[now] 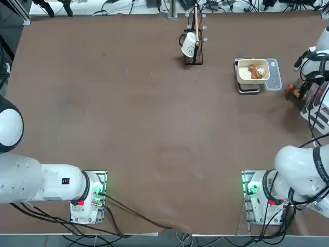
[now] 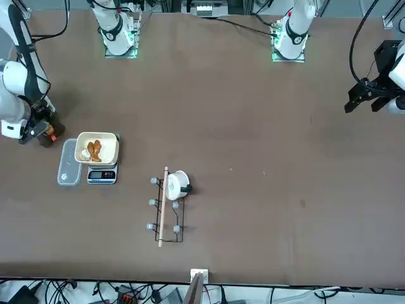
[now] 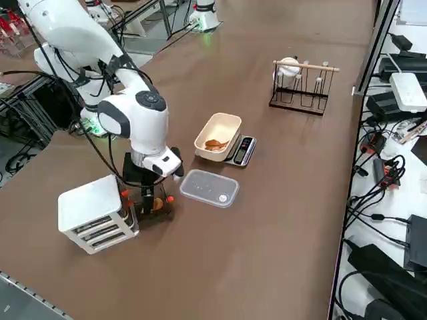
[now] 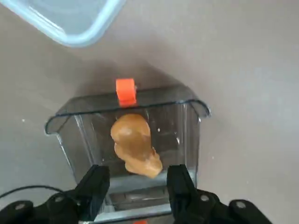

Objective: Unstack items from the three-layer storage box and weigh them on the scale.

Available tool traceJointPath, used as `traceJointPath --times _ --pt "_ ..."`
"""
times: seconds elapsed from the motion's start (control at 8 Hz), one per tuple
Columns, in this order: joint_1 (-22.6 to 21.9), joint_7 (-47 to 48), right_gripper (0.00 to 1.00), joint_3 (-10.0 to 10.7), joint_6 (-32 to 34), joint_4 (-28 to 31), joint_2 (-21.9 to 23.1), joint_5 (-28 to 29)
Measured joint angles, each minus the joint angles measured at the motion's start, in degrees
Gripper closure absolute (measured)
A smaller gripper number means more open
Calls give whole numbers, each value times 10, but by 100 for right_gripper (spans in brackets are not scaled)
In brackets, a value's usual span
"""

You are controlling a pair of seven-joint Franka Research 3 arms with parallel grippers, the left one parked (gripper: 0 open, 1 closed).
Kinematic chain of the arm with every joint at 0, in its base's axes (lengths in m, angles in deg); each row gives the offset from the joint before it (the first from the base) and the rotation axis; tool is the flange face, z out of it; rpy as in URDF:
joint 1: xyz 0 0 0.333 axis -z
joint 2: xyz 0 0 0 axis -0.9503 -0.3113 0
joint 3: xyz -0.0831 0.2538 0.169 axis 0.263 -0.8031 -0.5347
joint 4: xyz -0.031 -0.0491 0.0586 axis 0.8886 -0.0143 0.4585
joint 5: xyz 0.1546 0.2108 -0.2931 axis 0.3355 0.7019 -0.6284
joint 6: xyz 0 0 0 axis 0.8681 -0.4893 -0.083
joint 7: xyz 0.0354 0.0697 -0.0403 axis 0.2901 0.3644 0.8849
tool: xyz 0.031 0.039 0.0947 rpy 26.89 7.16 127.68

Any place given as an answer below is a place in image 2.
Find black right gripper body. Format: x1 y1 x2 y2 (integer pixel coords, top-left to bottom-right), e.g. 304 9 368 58
31 101 53 125

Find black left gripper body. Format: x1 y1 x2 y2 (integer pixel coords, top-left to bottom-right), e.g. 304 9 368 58
360 40 405 99

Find brown fried chicken piece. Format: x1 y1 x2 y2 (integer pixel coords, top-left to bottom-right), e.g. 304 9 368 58
87 139 104 163

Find silver digital kitchen scale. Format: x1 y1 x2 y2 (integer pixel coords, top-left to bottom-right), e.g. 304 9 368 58
86 134 122 185

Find black power box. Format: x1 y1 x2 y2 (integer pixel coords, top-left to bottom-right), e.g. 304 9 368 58
6 284 37 304

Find clear plastic lid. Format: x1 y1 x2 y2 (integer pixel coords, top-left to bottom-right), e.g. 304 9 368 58
56 138 83 186

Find cream rectangular bowl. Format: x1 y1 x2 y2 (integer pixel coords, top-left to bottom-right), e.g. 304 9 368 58
74 131 120 165

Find white cup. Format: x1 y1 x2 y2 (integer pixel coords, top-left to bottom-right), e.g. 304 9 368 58
165 170 193 201

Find grey terminal block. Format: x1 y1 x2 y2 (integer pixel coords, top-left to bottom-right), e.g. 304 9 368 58
191 4 213 17

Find orange black device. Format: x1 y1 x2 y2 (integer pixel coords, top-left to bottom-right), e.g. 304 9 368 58
116 291 137 304

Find dark ribbed power adapter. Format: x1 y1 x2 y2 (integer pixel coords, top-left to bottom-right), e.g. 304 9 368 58
166 288 184 304

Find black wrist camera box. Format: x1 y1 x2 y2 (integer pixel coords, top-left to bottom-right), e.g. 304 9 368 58
18 122 49 145

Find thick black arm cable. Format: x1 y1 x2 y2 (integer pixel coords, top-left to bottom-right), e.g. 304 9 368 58
349 0 380 86

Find black wire cup rack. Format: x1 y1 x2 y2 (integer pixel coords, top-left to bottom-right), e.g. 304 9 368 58
146 166 194 248

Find white post bracket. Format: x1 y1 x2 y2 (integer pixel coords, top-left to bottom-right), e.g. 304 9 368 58
190 268 209 283

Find aluminium camera post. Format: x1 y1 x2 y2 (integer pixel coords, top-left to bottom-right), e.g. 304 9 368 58
184 272 206 304

